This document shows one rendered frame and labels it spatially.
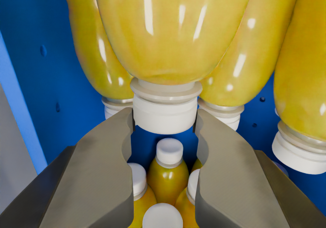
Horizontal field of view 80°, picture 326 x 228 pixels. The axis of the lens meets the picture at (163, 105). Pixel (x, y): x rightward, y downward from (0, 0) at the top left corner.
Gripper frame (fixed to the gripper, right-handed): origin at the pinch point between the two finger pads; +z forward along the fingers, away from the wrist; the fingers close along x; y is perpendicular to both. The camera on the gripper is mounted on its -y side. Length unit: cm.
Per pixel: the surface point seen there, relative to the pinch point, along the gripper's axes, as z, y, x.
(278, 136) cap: 1.3, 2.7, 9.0
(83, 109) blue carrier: 5.3, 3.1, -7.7
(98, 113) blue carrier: 7.3, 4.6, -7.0
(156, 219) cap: 0.4, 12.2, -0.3
